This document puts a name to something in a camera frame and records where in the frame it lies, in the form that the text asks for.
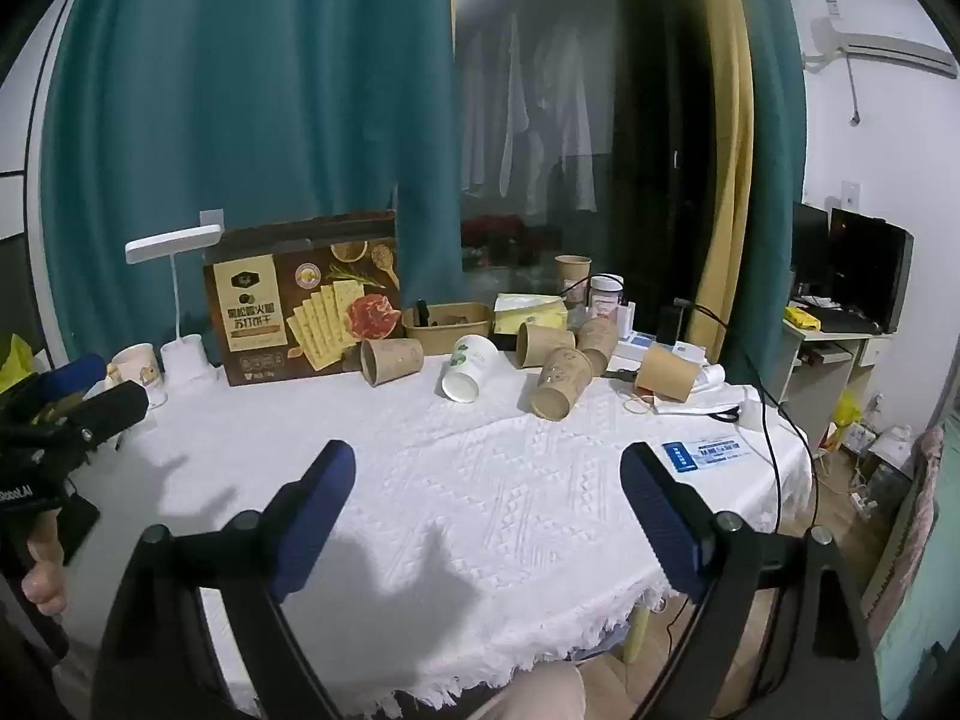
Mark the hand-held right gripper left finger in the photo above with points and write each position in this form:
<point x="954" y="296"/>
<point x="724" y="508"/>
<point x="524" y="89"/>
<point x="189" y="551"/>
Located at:
<point x="319" y="510"/>

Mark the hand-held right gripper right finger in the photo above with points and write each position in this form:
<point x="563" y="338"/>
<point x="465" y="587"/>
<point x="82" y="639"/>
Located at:
<point x="660" y="517"/>

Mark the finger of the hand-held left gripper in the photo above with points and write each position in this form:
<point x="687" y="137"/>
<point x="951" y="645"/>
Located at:
<point x="112" y="406"/>
<point x="71" y="376"/>

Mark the brown paper cup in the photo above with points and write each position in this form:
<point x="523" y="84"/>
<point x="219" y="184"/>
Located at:
<point x="667" y="373"/>
<point x="394" y="360"/>
<point x="598" y="341"/>
<point x="561" y="382"/>
<point x="546" y="345"/>
<point x="573" y="279"/>

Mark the white paper cup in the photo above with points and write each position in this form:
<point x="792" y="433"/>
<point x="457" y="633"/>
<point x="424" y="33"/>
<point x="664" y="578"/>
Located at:
<point x="469" y="364"/>

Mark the person's left hand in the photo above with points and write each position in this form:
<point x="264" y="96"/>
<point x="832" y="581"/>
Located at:
<point x="43" y="577"/>

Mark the white printed mug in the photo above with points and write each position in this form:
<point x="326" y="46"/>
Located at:
<point x="139" y="375"/>

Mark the yellow plastic bag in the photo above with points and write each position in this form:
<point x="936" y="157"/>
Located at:
<point x="15" y="361"/>

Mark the blue white card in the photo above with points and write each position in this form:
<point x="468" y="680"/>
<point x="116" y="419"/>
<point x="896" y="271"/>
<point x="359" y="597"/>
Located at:
<point x="705" y="454"/>

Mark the white desk lamp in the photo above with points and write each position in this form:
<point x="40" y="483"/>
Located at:
<point x="180" y="315"/>

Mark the rubber band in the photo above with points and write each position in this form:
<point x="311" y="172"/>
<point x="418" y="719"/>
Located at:
<point x="640" y="402"/>

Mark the white patterned tablecloth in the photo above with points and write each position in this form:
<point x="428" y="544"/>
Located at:
<point x="465" y="510"/>

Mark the brown cracker box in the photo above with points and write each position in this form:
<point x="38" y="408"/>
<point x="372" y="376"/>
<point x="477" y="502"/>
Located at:
<point x="307" y="307"/>

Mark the small white box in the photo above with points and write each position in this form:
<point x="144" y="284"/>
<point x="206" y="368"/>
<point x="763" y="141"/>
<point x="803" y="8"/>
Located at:
<point x="627" y="317"/>

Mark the grey computer desk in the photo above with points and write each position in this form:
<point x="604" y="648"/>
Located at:
<point x="814" y="367"/>

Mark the yellow floor bag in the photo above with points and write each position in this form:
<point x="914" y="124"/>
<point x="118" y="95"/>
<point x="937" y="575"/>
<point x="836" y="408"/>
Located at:
<point x="848" y="409"/>

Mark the person's leg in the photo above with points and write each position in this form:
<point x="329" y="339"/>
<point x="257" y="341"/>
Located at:
<point x="525" y="694"/>

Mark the white lidded jar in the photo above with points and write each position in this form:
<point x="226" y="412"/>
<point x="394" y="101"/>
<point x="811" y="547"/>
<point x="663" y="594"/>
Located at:
<point x="606" y="298"/>

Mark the brown paper tray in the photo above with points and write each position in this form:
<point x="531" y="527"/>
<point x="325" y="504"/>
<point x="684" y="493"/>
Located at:
<point x="454" y="324"/>

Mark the yellow tissue box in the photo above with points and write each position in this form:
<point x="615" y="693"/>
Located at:
<point x="529" y="313"/>

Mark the yellow packet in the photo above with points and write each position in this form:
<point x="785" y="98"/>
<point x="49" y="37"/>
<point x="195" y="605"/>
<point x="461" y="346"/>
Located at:
<point x="802" y="317"/>

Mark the teal bed cover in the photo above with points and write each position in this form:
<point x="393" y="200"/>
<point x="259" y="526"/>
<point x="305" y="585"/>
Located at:
<point x="922" y="652"/>

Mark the black computer monitor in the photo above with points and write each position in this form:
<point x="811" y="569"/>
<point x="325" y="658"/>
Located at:
<point x="866" y="270"/>

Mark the wide teal curtain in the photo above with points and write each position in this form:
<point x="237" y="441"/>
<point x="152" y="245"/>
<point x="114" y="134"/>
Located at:
<point x="247" y="105"/>

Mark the narrow teal curtain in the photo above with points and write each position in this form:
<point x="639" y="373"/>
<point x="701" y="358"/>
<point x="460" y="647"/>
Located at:
<point x="772" y="202"/>

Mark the yellow curtain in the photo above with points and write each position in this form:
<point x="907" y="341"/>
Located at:
<point x="724" y="165"/>

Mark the hanging white clothes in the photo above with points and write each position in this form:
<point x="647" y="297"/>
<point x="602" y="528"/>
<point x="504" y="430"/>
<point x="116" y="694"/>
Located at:
<point x="525" y="120"/>

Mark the white air conditioner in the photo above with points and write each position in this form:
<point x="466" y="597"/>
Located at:
<point x="877" y="45"/>

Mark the white wall socket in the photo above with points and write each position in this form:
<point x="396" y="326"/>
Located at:
<point x="849" y="193"/>

